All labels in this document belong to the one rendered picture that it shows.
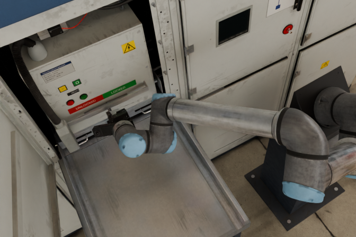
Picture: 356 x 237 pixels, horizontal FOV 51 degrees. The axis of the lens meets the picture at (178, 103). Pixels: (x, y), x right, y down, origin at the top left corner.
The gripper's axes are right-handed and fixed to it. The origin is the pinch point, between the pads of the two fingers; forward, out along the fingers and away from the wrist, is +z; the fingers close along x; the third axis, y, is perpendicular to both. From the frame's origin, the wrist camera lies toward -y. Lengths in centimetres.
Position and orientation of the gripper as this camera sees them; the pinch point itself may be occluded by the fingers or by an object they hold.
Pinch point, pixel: (107, 115)
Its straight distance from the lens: 169.9
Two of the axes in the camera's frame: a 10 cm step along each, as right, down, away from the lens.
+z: -3.7, -3.2, 8.7
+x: -3.0, -8.5, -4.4
